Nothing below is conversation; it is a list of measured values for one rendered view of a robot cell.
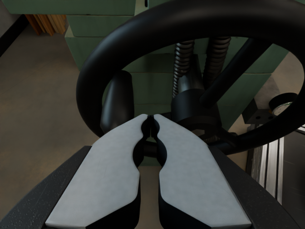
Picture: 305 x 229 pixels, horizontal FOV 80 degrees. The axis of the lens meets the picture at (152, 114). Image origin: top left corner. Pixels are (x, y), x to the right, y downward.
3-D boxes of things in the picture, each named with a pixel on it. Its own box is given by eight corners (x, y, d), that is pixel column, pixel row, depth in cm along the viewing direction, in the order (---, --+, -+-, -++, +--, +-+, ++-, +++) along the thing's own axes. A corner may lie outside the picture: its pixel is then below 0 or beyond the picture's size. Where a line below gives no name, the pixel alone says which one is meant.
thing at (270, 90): (244, 125, 54) (258, 110, 47) (234, 92, 61) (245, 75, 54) (273, 125, 54) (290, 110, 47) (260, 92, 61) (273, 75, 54)
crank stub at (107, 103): (140, 136, 13) (119, 146, 15) (142, 77, 16) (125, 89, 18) (110, 124, 12) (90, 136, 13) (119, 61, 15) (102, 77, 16)
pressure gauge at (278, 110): (263, 121, 47) (282, 102, 40) (258, 108, 49) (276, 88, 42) (287, 121, 47) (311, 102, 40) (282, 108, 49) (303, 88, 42)
